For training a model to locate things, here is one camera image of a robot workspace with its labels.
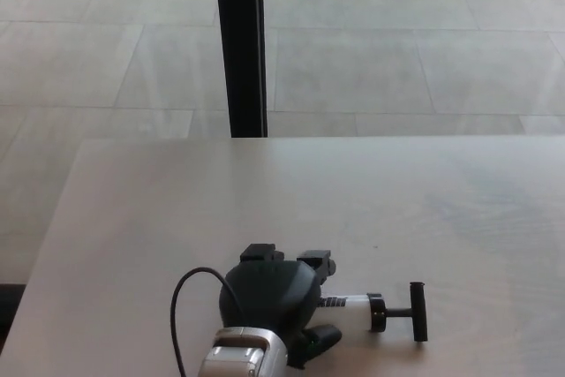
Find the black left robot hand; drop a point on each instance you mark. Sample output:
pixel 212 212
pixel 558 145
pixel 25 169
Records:
pixel 269 293

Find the white Franklin air pump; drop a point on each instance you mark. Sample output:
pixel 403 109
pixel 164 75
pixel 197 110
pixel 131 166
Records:
pixel 353 310

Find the black floor mat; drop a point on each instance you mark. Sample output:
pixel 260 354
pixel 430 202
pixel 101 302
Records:
pixel 9 306

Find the black vertical post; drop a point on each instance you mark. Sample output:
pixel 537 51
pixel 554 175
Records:
pixel 242 41

